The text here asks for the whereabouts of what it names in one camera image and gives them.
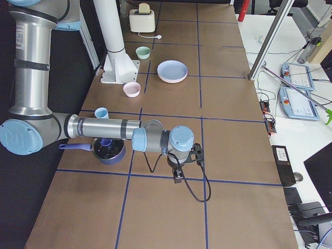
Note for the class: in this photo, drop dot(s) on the light blue plastic cup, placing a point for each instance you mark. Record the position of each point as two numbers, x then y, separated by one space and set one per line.
101 113

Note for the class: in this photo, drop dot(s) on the black box with label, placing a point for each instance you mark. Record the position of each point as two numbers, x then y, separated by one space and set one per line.
283 165

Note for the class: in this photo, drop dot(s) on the dark blue cooking pot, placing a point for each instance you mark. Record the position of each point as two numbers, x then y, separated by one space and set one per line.
107 151

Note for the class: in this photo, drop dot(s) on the pink plastic bowl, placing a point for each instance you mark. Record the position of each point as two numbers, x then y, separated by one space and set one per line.
132 89

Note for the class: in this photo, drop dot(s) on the black monitor corner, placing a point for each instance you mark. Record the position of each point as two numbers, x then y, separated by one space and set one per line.
318 167

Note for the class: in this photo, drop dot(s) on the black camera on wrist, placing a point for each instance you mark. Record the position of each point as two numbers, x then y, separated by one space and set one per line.
196 154

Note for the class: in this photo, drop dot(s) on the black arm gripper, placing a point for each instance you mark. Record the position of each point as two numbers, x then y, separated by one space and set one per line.
173 165

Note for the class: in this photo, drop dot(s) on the red cylinder object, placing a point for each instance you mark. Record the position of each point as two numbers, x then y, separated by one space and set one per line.
243 11

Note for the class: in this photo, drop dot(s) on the cream white toaster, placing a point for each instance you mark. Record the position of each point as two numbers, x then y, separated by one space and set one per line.
142 22

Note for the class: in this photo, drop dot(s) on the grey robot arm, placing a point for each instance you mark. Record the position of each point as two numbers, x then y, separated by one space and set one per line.
32 125

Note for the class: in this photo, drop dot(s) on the blue teach pendant tablet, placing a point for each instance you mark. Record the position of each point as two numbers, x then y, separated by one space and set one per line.
298 75

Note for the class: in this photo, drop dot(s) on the light blue plate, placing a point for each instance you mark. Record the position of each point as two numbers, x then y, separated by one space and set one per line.
172 71

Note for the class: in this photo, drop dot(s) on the aluminium frame post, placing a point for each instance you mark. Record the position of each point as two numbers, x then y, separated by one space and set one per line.
280 16

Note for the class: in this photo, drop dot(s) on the reacher grabber stick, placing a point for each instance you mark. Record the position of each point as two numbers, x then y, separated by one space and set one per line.
328 111

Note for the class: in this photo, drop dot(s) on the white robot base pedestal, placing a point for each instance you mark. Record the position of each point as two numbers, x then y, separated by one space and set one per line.
118 67

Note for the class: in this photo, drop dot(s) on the orange black connector block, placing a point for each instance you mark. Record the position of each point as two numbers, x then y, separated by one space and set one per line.
264 105

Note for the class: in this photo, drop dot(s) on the green plastic bowl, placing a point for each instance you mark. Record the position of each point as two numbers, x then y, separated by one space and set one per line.
143 52

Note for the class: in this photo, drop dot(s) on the black desk equipment base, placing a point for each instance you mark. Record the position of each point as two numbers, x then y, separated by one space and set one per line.
312 221

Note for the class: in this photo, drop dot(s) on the slice of toast bread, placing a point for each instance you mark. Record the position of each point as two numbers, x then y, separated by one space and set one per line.
144 9

